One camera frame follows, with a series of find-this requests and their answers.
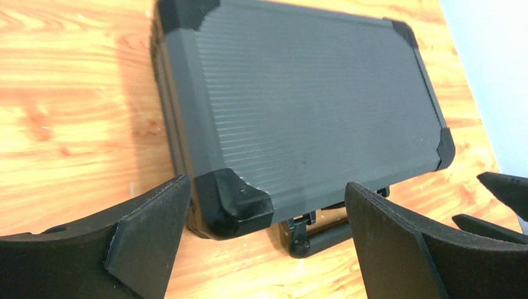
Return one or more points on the black poker set case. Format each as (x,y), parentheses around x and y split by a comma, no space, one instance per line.
(272,109)

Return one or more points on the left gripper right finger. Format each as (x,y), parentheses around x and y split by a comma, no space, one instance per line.
(403,254)

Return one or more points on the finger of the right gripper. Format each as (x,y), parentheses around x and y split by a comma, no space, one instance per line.
(510,190)
(486,229)

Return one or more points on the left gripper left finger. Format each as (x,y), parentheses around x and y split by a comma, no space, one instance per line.
(125,251)

